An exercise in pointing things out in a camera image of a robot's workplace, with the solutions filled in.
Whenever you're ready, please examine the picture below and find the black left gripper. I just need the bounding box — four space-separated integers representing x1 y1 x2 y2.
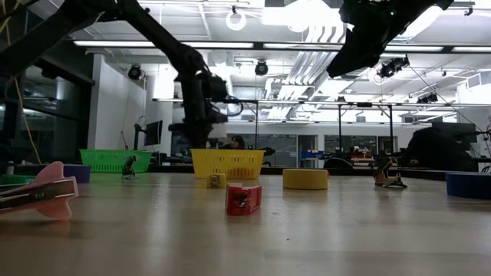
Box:
167 74 229 150

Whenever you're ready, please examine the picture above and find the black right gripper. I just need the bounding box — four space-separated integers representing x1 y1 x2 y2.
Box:
326 0 419 79

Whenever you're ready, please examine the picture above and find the yellow mini stapler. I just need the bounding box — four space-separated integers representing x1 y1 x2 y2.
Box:
206 172 227 189

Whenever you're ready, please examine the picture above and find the boxy red mini stapler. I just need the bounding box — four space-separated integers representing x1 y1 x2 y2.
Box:
225 182 263 216

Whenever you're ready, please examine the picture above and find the yellow tape roll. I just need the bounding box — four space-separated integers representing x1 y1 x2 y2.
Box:
282 168 330 191

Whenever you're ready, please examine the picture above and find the indigo tape roll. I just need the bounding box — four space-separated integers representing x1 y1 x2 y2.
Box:
63 164 92 184

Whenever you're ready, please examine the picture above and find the blue tape roll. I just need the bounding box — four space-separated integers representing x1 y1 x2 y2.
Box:
445 172 491 200

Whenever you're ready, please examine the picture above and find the white background lamp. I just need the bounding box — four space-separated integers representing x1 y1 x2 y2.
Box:
209 122 229 140

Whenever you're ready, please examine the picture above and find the person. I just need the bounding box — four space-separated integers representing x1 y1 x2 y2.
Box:
400 126 479 173
220 134 247 150

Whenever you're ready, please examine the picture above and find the yellow plastic basket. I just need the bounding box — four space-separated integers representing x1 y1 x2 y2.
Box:
190 148 266 180

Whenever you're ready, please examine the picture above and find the green plastic basket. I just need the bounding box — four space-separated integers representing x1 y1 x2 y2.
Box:
79 149 153 174

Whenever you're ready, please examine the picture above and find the long ceiling light bar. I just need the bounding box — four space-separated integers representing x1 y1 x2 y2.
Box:
72 40 491 54

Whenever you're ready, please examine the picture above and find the dark computer monitor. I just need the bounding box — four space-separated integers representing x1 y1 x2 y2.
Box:
431 121 479 145

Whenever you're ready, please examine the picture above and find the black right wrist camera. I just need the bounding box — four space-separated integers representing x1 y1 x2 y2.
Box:
339 0 360 28

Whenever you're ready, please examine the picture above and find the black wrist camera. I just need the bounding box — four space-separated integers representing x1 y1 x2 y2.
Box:
339 0 360 28
206 74 232 104

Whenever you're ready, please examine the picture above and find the wall-mounted black monitor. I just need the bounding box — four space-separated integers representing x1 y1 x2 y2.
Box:
133 120 164 151

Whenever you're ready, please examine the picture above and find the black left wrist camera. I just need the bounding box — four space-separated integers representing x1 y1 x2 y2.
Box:
206 74 232 104

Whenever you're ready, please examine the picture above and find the white ceiling ring lamp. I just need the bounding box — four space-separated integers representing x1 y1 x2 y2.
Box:
225 5 248 32

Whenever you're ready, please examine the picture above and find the black extrusion table frame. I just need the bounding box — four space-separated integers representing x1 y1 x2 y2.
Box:
14 163 491 187

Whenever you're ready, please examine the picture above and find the yellow cable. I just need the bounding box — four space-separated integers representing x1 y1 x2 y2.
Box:
0 0 42 165

